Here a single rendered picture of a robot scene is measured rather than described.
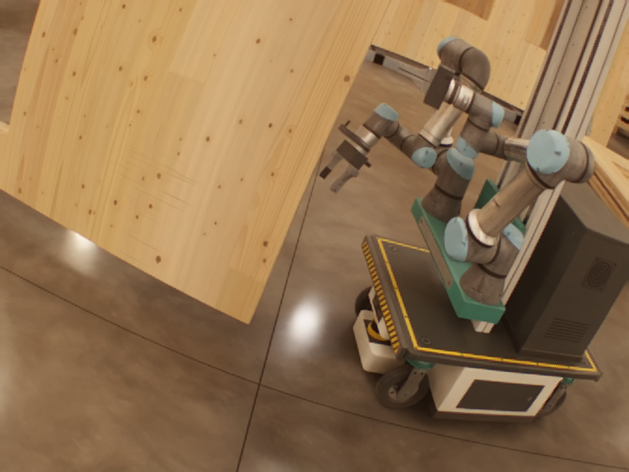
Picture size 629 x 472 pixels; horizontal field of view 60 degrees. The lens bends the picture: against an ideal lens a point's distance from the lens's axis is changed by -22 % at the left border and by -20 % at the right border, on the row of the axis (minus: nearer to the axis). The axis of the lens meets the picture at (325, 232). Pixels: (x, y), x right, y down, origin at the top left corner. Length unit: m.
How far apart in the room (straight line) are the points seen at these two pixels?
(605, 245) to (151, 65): 1.59
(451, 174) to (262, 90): 0.76
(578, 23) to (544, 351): 1.18
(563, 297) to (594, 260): 0.17
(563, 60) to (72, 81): 1.70
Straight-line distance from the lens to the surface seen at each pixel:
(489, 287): 1.95
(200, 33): 1.95
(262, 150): 1.97
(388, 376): 2.15
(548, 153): 1.58
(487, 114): 1.87
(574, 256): 2.09
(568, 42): 2.21
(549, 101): 2.23
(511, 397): 2.28
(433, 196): 2.36
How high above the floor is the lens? 1.37
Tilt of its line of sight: 26 degrees down
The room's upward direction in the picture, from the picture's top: 22 degrees clockwise
